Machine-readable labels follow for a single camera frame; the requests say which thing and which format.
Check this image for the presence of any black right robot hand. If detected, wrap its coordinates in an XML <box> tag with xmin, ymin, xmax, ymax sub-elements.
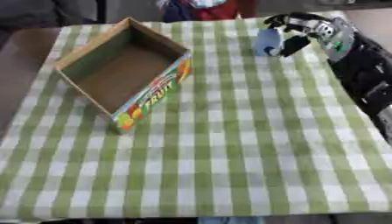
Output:
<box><xmin>262</xmin><ymin>11</ymin><xmax>334</xmax><ymax>58</ymax></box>

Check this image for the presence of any pale blue white carton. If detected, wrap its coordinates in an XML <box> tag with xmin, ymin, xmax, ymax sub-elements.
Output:
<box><xmin>252</xmin><ymin>27</ymin><xmax>285</xmax><ymax>57</ymax></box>

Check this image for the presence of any cardboard box with fruit print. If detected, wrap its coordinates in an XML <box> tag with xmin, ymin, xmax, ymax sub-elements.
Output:
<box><xmin>53</xmin><ymin>16</ymin><xmax>195</xmax><ymax>135</ymax></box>

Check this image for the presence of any person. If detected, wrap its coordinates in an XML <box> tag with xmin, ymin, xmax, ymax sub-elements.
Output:
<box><xmin>154</xmin><ymin>0</ymin><xmax>261</xmax><ymax>23</ymax></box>

